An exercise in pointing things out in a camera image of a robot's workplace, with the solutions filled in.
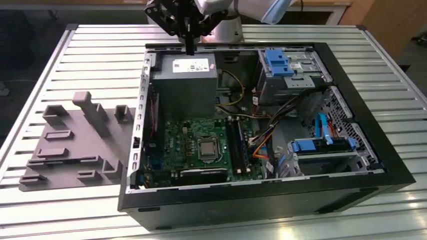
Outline silver power supply unit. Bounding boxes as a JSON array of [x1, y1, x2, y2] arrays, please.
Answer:
[[148, 52, 220, 120]]

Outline yellow wire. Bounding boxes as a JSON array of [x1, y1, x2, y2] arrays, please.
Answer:
[[214, 69, 246, 108]]

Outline metal CPU socket cover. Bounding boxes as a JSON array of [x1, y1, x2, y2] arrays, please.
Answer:
[[194, 136, 221, 163]]

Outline black RAM stick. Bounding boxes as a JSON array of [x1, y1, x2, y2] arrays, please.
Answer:
[[27, 156, 101, 166]]

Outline grey parts rack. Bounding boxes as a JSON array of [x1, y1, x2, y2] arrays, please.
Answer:
[[17, 91, 137, 192]]

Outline blue SATA cable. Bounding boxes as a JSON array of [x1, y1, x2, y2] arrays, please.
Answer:
[[314, 112, 334, 145]]

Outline blue plastic drive bracket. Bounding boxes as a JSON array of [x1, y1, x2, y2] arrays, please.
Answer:
[[264, 49, 294, 77]]

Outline silver CPU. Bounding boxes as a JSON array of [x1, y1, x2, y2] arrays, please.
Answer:
[[198, 142, 217, 156]]

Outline light blue flat cable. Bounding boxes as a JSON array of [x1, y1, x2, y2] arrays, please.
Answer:
[[274, 152, 288, 176]]

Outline green motherboard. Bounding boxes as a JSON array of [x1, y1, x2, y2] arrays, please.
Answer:
[[141, 117, 268, 187]]

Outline brown wooden cabinet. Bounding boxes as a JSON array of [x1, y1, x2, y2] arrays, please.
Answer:
[[337, 0, 427, 60]]

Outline hard disk in blue carrier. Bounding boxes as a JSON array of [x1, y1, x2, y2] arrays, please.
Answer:
[[288, 138, 357, 156]]

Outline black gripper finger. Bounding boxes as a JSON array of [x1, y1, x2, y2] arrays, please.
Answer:
[[189, 13, 221, 57], [142, 0, 192, 57]]

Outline silver disk bay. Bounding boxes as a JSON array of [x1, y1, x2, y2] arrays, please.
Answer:
[[285, 138, 368, 177]]

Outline black white wire bundle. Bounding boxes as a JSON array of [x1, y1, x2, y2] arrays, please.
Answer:
[[214, 104, 268, 120]]

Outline orange wires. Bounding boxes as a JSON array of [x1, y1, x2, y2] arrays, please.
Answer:
[[250, 139, 268, 160]]

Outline red black twisted wire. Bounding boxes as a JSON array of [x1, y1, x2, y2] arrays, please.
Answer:
[[148, 93, 158, 141]]

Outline black cable bundle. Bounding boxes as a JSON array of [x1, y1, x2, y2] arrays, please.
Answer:
[[248, 86, 329, 146]]

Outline black RAM slot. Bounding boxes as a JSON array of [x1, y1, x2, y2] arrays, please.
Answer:
[[232, 116, 246, 173], [224, 116, 238, 174], [226, 116, 242, 173]]

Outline silver drive cage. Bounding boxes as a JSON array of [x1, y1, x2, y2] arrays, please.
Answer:
[[257, 48, 334, 106]]

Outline black graphics card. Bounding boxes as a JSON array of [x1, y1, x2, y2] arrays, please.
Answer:
[[177, 167, 229, 186]]

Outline light wooden desk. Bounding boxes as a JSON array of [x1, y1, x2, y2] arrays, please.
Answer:
[[0, 0, 353, 26]]

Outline black PC case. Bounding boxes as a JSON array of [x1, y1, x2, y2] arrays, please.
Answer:
[[116, 41, 417, 231]]

